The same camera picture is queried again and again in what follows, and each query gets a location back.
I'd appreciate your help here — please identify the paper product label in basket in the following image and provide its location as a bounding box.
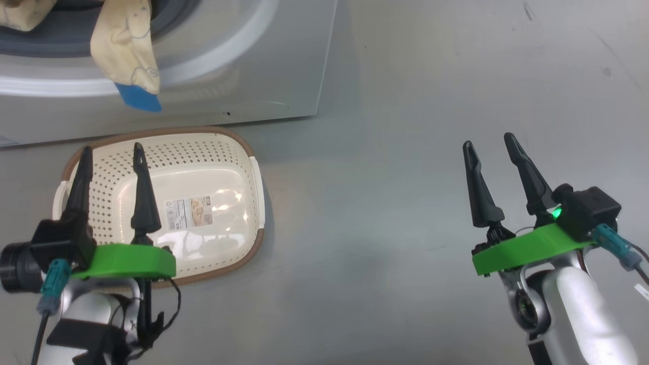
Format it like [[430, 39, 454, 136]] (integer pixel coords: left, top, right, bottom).
[[163, 197, 213, 230]]

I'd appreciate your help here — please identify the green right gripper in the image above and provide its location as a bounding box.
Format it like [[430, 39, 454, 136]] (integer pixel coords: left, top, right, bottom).
[[462, 132, 595, 277]]

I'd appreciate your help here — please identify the grey rubber door gasket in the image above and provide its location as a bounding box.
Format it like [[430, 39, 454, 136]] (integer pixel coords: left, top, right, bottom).
[[0, 0, 198, 58]]

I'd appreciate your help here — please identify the teal plug right camera cable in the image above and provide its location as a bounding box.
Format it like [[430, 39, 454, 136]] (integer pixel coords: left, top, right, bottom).
[[593, 223, 649, 285]]

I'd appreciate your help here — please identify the teal plug left camera cable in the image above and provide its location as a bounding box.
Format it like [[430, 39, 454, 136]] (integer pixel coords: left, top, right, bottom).
[[30, 258, 72, 365]]

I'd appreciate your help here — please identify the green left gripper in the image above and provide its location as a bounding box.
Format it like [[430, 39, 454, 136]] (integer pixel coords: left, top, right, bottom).
[[0, 142, 177, 294]]

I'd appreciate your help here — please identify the white front-load washing machine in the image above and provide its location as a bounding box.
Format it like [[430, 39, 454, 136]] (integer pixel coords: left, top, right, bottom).
[[0, 0, 339, 149]]

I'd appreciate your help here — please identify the thin black left gripper cable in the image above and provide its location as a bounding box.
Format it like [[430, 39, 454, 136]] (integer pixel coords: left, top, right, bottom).
[[136, 276, 182, 351]]

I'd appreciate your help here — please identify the cream perforated basket brown rim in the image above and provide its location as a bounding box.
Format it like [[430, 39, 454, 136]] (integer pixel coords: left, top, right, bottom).
[[52, 126, 266, 288]]

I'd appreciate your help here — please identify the teal plug camera cable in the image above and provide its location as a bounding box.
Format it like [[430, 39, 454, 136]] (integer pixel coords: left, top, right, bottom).
[[30, 258, 72, 365], [593, 223, 649, 285]]

